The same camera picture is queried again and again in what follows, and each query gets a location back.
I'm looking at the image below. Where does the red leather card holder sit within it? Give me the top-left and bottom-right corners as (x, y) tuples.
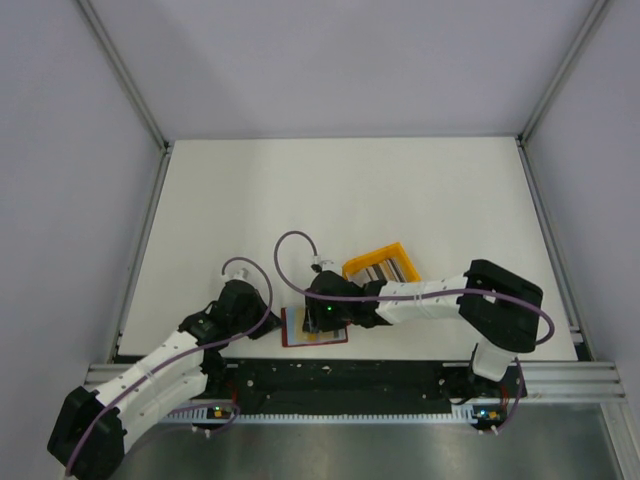
(281, 307), (348, 348)

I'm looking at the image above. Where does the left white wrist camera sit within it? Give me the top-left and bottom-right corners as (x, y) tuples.
(221, 268), (249, 282)

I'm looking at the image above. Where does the white slotted cable duct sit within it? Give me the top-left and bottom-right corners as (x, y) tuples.
(159, 402), (507, 426)

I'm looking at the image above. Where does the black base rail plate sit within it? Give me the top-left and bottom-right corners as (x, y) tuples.
(196, 358), (521, 416)

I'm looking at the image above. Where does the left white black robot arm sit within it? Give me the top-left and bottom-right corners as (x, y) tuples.
(47, 279), (282, 479)

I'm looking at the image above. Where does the purple cable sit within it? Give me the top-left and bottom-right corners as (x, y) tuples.
(63, 257), (274, 476)
(274, 230), (555, 436)

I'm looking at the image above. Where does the stack of cards in bin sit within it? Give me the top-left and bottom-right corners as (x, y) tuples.
(363, 257), (407, 282)

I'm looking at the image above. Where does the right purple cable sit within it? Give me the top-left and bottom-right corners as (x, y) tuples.
(274, 230), (555, 436)

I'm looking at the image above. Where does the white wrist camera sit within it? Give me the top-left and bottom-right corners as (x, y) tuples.
(311, 255), (335, 273)
(221, 268), (249, 282)

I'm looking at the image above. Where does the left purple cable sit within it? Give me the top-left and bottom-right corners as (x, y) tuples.
(63, 257), (274, 476)

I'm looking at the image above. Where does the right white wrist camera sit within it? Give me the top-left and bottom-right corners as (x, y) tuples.
(311, 255), (335, 273)

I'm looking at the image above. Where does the yellow plastic card bin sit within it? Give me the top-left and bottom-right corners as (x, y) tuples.
(342, 242), (421, 285)

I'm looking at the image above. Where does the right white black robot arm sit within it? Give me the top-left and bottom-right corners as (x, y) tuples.
(304, 259), (543, 396)

